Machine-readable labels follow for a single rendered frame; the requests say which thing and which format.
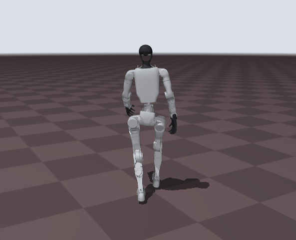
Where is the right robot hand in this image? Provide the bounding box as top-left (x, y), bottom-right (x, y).
top-left (169, 114), bottom-right (177, 134)

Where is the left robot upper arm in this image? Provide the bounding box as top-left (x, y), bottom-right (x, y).
top-left (122, 69), bottom-right (135, 99)

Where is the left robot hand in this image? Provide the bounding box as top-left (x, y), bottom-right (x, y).
top-left (125, 105), bottom-right (135, 117)

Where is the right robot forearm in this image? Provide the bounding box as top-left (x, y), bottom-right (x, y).
top-left (167, 93), bottom-right (177, 118)

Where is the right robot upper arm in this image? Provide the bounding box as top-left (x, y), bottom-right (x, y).
top-left (158, 68), bottom-right (173, 99)

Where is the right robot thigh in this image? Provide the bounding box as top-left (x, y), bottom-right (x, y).
top-left (153, 115), bottom-right (166, 151)

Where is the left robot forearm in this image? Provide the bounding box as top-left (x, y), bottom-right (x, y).
top-left (122, 97), bottom-right (132, 109)

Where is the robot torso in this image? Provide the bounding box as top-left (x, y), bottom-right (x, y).
top-left (134, 65), bottom-right (159, 126)

